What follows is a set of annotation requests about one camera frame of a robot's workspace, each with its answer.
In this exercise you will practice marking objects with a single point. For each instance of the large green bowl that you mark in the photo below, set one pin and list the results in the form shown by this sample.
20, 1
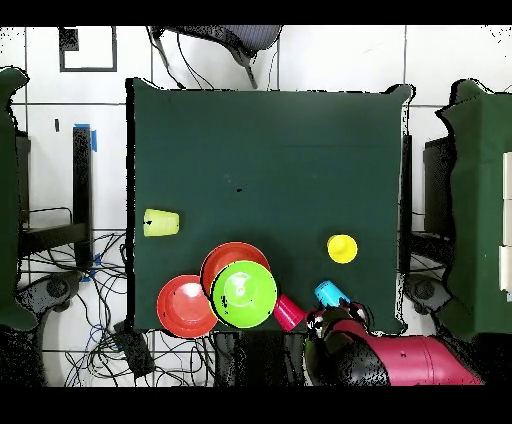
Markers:
244, 294

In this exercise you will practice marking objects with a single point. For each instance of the opaque yellow cup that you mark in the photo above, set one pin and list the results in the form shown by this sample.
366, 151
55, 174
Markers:
342, 248

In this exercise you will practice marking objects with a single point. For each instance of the orange bowl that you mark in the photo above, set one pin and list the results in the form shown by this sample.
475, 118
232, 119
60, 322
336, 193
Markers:
224, 256
182, 308

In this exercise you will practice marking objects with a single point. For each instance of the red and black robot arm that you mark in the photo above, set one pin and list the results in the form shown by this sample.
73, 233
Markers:
408, 360

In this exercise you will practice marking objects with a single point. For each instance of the red cup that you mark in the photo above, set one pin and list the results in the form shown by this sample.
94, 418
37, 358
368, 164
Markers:
288, 314

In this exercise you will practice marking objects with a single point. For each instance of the light blue cup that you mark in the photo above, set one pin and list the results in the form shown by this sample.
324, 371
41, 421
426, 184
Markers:
328, 294

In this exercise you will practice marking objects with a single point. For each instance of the dark green tablecloth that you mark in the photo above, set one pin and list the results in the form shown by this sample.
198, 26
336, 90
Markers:
240, 160

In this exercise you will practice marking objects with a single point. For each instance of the translucent yellow cup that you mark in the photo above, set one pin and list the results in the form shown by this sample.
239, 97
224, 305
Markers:
162, 222

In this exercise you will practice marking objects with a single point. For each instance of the black power strip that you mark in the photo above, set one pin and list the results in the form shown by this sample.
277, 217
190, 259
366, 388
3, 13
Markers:
134, 352

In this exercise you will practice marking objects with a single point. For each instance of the green table cloth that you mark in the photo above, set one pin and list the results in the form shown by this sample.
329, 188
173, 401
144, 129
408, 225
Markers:
480, 200
8, 200

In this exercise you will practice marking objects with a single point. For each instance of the blue tape strip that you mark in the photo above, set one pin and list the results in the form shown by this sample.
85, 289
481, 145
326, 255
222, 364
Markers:
94, 142
96, 262

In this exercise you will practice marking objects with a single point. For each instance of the black chair base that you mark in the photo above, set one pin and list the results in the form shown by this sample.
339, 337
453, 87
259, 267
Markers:
52, 290

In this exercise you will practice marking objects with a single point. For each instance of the grey office chair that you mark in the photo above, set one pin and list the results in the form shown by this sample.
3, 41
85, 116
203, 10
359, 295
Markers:
248, 36

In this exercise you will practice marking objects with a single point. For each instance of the black square frame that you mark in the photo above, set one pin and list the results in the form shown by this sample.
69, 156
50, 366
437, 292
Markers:
68, 40

